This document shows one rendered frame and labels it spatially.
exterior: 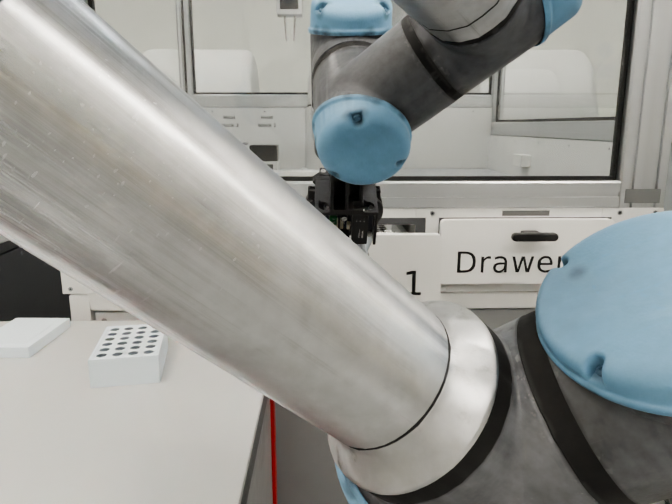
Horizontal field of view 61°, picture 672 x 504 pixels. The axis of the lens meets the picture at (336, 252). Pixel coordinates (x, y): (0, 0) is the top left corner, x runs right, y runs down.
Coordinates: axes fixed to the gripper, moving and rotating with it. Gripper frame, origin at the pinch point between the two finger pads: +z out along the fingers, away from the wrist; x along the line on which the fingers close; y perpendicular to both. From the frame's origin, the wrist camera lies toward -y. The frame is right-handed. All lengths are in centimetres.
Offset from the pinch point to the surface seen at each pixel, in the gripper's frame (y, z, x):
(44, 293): -51, 73, -83
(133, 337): 8.1, 8.7, -28.6
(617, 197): -18, 6, 47
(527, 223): -14.2, 8.9, 31.3
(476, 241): -12.5, 11.4, 22.9
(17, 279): -45, 59, -83
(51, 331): 2.1, 15.7, -43.9
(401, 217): -16.1, 9.3, 10.5
